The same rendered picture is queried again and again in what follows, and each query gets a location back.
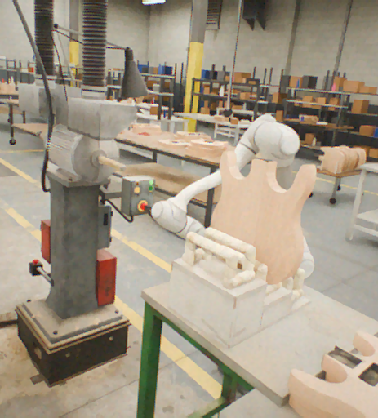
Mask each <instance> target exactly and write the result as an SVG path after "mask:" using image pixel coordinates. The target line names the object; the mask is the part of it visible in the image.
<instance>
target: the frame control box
mask: <svg viewBox="0 0 378 418"><path fill-rule="evenodd" d="M150 180H153V183H152V184H151V185H152V186H153V191H149V186H150V184H149V181H150ZM136 181H139V182H140V184H139V185H138V186H136V185H135V182H136ZM136 187H139V188H140V192H139V193H136V192H135V188H136ZM154 191H155V179H154V178H152V177H150V176H128V177H123V178H122V194H121V211H120V210H119V209H118V207H117V206H116V205H115V204H114V203H113V202H112V201H110V200H109V199H104V200H103V202H102V203H101V204H100V205H105V201H107V202H108V203H110V204H112V205H113V206H114V209H115V210H116V211H117V212H118V213H119V214H120V215H121V216H122V217H123V218H124V219H125V220H126V221H127V222H130V223H131V222H133V221H134V216H138V215H143V214H149V213H148V212H147V211H143V210H141V204H142V203H144V202H145V203H148V205H150V206H151V207H153V203H154ZM123 214H125V215H127V216H130V217H131V220H130V219H129V218H126V217H125V216H124V215H123Z"/></svg>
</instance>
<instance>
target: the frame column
mask: <svg viewBox="0 0 378 418"><path fill-rule="evenodd" d="M47 179H48V180H49V181H50V184H51V277H52V278H53V279H54V286H52V285H51V290H50V293H48V295H47V298H46V299H45V301H46V303H47V304H48V305H49V306H51V308H52V309H53V310H54V312H55V313H56V314H57V315H58V316H59V317H60V318H61V319H66V318H71V317H73V316H76V315H79V314H84V313H87V312H90V311H92V310H95V309H98V308H100V307H98V301H97V295H96V271H97V244H98V217H99V189H100V186H101V185H88V186H79V187H70V188H69V187H67V186H65V185H63V184H61V183H59V182H58V181H56V180H54V179H52V178H51V177H49V176H47Z"/></svg>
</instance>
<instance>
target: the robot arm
mask: <svg viewBox="0 0 378 418"><path fill-rule="evenodd" d="M299 148H300V138H299V136H297V134H296V133H295V132H294V131H293V130H292V129H291V128H290V127H288V126H287V125H284V124H281V123H277V122H276V120H275V119H274V118H273V117H272V116H270V115H268V114H266V115H262V116H260V117H259V118H257V119H256V120H255V121H254V122H253V123H252V125H251V126H249V127H248V129H247V130H246V132H245V133H244V134H243V136H242V139H241V140H240V142H239V143H238V146H237V148H236V149H235V150H234V152H236V154H237V160H238V169H239V170H241V169H242V168H243V167H244V166H245V165H246V164H247V163H248V162H249V161H250V160H252V159H253V158H254V157H255V156H256V155H257V153H258V152H259V151H260V152H261V155H262V158H267V159H271V160H273V161H276V162H277V168H276V172H275V176H276V181H277V182H278V185H279V186H280V187H281V188H283V189H287V190H289V188H290V187H292V185H293V176H292V168H291V164H292V163H293V161H294V156H295V153H296V152H297V150H298V149H299ZM220 184H222V178H221V174H220V170H219V171H217V172H216V173H214V174H212V175H210V176H208V177H206V178H204V179H202V180H199V181H196V182H194V183H192V184H191V185H189V186H187V187H186V188H185V189H184V190H183V191H181V192H180V193H179V194H178V195H177V196H176V197H174V198H169V199H168V200H167V201H160V202H156V203H155V204H154V205H153V207H151V206H150V205H148V204H145V208H144V211H147V212H148V213H149V215H150V216H151V217H152V218H153V220H155V221H156V222H157V223H158V224H159V226H161V227H162V228H164V229H166V230H168V231H171V232H173V233H175V234H176V235H178V236H179V237H181V238H184V239H186V236H187V234H188V233H190V232H194V233H196V234H198V235H200V236H203V237H204V235H205V231H206V230H205V228H204V227H203V226H202V224H200V223H199V222H198V221H196V220H195V219H194V218H192V217H189V216H187V215H186V213H187V204H188V202H189V200H190V199H191V198H192V197H194V196H195V195H197V194H199V193H203V192H205V191H207V190H209V189H210V188H212V187H214V186H216V185H220ZM304 240H305V237H304ZM299 268H302V269H303V270H304V271H305V278H307V277H309V276H310V275H311V273H312V271H313V269H314V260H313V257H312V255H311V254H310V252H309V249H308V246H307V243H306V240H305V251H304V256H303V260H302V263H301V265H300V267H299ZM305 278H304V279H305Z"/></svg>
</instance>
